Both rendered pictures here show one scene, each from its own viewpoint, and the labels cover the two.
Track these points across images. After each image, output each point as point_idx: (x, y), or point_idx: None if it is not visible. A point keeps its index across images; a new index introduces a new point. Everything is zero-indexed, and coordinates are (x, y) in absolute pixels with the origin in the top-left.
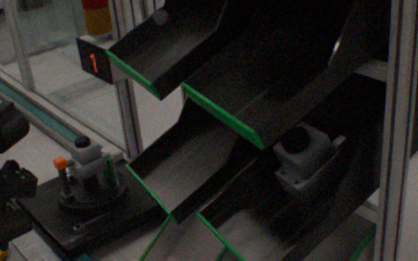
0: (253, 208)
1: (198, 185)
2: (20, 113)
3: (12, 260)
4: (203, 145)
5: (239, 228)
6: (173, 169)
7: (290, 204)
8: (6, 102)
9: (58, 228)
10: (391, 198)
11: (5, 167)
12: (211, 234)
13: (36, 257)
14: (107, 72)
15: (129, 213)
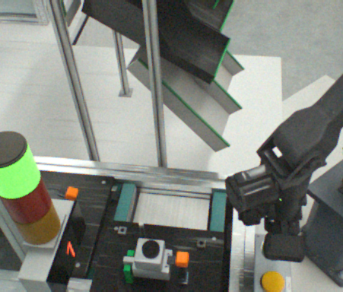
0: (200, 18)
1: (211, 27)
2: (231, 175)
3: (265, 266)
4: (176, 45)
5: (212, 22)
6: (198, 58)
7: (192, 4)
8: (239, 176)
9: (213, 262)
10: None
11: (255, 211)
12: (181, 96)
13: (246, 252)
14: (81, 222)
15: (156, 230)
